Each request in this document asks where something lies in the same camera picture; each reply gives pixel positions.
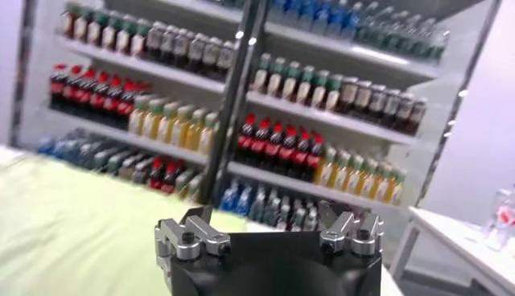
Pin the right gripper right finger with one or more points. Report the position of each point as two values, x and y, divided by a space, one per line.
342 237

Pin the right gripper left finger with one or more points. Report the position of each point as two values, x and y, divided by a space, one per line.
187 243

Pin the light green polo shirt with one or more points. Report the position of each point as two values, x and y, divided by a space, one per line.
80 233

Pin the yellow juice bottle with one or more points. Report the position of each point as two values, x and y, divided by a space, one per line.
383 187
326 171
195 133
152 122
181 129
340 175
208 137
137 118
369 183
166 126
355 179
397 191

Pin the blue label water bottle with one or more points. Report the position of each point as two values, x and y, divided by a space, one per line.
229 199
244 202

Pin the red cap cola bottle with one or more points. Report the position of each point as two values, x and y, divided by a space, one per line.
71 92
156 177
99 99
287 153
245 141
314 161
259 145
113 104
300 157
169 182
58 89
273 149
126 108
85 96

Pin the white side table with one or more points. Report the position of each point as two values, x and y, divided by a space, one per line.
462 245

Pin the metal beverage display shelf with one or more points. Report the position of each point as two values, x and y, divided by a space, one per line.
322 116

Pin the white label dark drink bottle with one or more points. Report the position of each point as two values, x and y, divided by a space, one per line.
405 112
377 104
197 54
417 116
392 108
225 60
169 46
211 57
155 42
183 49

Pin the beige label dark drink bottle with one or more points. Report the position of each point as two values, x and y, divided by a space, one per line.
362 100
348 96

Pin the green cap brown drink bottle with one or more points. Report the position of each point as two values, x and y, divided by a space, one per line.
82 28
320 92
305 88
276 80
290 84
125 38
110 35
261 76
334 96
96 31
71 24
139 42

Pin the clear water bottle red label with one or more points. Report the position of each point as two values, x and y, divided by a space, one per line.
503 217

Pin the beverage display fridge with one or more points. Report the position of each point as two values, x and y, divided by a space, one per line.
141 65

